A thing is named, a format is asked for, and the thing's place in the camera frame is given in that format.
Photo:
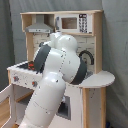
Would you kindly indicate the wooden toy kitchen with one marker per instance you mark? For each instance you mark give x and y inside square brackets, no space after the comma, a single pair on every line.
[83,105]

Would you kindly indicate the red right oven knob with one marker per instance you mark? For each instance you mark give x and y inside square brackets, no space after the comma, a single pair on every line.
[34,83]

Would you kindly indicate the red oven knob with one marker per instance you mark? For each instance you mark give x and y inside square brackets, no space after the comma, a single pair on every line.
[34,83]
[15,78]

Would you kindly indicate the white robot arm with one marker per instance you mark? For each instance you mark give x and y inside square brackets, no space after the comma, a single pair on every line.
[59,64]

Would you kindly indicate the black toy stovetop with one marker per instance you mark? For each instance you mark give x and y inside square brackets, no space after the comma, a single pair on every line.
[27,65]

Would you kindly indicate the white oven door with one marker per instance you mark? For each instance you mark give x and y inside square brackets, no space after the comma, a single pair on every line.
[7,107]

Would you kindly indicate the grey range hood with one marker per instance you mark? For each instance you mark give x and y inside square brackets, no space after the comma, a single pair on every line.
[39,26]

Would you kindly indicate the black toy faucet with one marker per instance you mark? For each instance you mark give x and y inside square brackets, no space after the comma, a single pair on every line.
[87,57]

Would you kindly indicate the red left oven knob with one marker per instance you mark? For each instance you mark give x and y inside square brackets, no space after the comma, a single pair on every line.
[15,78]

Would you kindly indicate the toy microwave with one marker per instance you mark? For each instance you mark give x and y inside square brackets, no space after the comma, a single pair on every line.
[73,23]

